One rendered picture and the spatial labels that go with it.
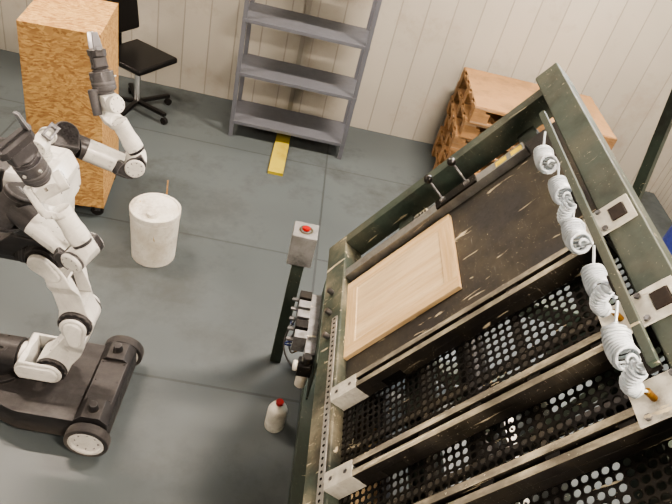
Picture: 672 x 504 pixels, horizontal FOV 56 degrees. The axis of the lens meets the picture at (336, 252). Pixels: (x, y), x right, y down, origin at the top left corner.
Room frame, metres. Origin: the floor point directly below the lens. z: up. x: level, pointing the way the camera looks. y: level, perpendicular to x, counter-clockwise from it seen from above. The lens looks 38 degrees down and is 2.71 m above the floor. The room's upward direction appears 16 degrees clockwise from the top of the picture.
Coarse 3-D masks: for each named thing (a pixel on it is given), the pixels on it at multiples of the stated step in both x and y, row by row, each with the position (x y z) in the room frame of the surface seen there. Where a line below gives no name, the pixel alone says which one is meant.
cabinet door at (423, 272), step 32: (448, 224) 2.08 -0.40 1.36; (416, 256) 2.01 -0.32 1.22; (448, 256) 1.90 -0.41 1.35; (352, 288) 2.07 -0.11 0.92; (384, 288) 1.94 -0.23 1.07; (416, 288) 1.83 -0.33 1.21; (448, 288) 1.73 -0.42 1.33; (352, 320) 1.86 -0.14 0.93; (384, 320) 1.76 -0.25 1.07; (352, 352) 1.68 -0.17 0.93
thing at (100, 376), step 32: (0, 352) 1.67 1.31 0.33; (96, 352) 1.94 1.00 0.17; (128, 352) 1.96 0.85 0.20; (0, 384) 1.62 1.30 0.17; (32, 384) 1.67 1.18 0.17; (64, 384) 1.71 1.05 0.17; (96, 384) 1.75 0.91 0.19; (0, 416) 1.53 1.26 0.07; (32, 416) 1.52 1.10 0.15; (64, 416) 1.56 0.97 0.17; (96, 416) 1.57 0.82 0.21
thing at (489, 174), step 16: (496, 160) 2.25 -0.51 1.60; (512, 160) 2.20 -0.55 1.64; (480, 176) 2.21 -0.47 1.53; (496, 176) 2.20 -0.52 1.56; (464, 192) 2.19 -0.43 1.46; (432, 208) 2.21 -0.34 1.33; (448, 208) 2.19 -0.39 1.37; (416, 224) 2.18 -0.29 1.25; (400, 240) 2.17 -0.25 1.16; (368, 256) 2.18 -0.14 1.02; (384, 256) 2.16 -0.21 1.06; (352, 272) 2.15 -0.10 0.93
